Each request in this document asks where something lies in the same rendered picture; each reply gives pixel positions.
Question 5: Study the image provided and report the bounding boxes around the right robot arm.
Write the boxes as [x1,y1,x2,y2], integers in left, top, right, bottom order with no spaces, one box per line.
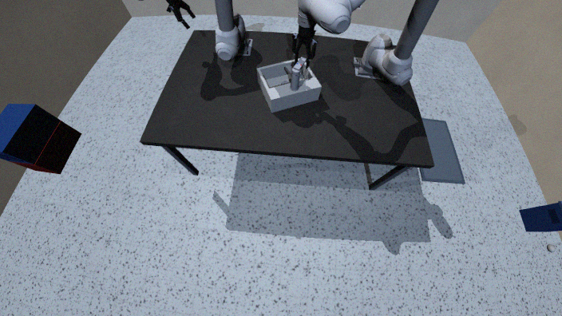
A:
[215,0,250,61]

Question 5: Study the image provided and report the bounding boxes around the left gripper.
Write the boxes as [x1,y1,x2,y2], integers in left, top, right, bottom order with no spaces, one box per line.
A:
[292,25,318,69]

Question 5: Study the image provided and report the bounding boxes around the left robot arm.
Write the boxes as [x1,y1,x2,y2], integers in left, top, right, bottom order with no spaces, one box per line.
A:
[298,0,439,86]

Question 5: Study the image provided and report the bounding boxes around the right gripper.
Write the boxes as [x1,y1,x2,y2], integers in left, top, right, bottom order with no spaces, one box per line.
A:
[166,0,196,29]

